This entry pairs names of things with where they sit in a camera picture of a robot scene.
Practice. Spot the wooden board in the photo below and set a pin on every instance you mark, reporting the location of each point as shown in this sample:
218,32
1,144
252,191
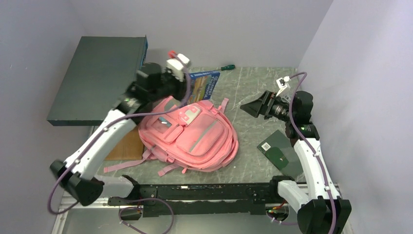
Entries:
130,147

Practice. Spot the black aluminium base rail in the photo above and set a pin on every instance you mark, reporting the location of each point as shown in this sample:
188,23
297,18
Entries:
193,199

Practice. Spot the green handled screwdriver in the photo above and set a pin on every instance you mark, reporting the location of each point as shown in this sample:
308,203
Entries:
228,67

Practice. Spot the pink student backpack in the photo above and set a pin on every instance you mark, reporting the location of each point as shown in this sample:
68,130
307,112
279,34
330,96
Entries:
196,137

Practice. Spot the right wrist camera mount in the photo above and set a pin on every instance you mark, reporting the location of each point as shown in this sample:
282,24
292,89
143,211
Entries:
283,85

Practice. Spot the dark grey flat box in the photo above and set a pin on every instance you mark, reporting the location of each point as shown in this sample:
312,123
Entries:
99,72

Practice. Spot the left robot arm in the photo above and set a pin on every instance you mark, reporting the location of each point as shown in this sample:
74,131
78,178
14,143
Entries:
77,174

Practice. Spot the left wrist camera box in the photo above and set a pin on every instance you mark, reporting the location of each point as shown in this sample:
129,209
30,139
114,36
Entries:
176,64

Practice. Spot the dark green book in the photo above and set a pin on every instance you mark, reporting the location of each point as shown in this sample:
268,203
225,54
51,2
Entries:
278,150

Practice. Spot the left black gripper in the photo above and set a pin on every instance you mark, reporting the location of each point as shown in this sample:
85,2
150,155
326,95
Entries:
182,87

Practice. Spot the blue cover book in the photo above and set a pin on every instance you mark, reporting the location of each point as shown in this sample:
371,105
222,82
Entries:
202,85

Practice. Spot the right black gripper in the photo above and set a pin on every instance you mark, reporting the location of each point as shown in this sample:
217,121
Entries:
253,108

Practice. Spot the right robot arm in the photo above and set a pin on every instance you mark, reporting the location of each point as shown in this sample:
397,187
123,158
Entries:
320,210

